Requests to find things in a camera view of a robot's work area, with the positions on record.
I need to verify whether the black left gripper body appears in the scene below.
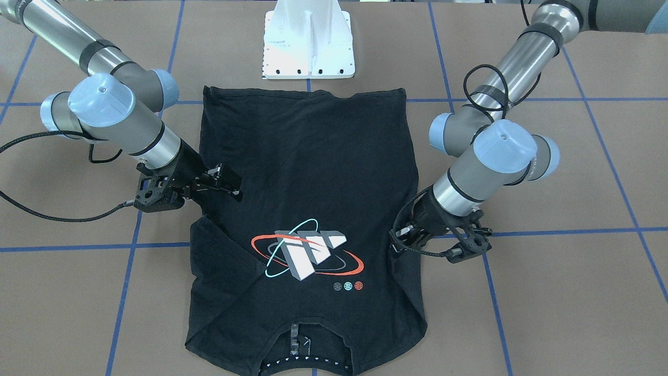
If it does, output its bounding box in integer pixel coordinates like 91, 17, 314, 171
404, 186, 458, 249

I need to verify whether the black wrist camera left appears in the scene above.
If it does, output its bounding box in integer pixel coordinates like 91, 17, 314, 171
445, 209, 493, 264

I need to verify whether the black printed t-shirt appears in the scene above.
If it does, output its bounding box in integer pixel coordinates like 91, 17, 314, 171
185, 87, 427, 375

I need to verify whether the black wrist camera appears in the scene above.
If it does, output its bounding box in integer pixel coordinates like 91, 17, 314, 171
445, 209, 493, 264
133, 162, 185, 213

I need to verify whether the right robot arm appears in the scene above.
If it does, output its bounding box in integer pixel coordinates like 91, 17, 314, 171
2, 1, 243, 211

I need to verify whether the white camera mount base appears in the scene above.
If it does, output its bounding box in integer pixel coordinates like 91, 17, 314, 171
262, 1, 356, 79

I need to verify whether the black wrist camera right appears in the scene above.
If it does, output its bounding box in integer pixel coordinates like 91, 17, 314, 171
133, 162, 185, 213

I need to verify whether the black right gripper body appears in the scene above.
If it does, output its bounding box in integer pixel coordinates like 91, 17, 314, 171
157, 140, 216, 196

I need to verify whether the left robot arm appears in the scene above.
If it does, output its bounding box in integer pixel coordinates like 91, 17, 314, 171
389, 1, 666, 263

